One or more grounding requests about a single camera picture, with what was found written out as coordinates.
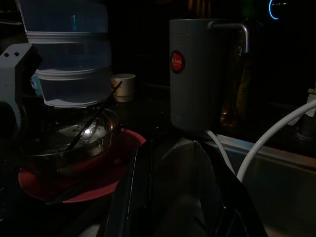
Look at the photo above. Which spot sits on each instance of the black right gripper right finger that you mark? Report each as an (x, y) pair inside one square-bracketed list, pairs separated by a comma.
[(222, 197)]

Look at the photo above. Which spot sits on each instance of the black chopstick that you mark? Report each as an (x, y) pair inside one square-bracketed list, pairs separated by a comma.
[(98, 111), (71, 192)]

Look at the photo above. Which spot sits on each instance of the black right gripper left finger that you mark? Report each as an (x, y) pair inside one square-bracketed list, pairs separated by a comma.
[(130, 197)]

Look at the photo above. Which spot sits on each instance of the white printed cup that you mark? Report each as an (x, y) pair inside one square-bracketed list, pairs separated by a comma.
[(124, 86)]

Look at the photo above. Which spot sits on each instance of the oil bottle with green cap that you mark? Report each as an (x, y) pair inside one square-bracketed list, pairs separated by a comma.
[(243, 86)]

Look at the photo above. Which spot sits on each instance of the steel bowl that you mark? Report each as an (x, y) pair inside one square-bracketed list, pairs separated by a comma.
[(61, 150)]

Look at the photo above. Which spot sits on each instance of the grey water dispenser jug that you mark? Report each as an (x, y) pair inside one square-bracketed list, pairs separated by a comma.
[(195, 98)]

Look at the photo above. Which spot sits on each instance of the stainless steel sink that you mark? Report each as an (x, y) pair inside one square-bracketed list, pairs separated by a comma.
[(284, 192)]

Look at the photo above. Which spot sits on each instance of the pink plate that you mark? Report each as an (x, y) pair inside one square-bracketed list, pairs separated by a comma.
[(98, 180)]

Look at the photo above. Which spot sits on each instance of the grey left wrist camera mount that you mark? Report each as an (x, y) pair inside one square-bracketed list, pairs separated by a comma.
[(12, 74)]

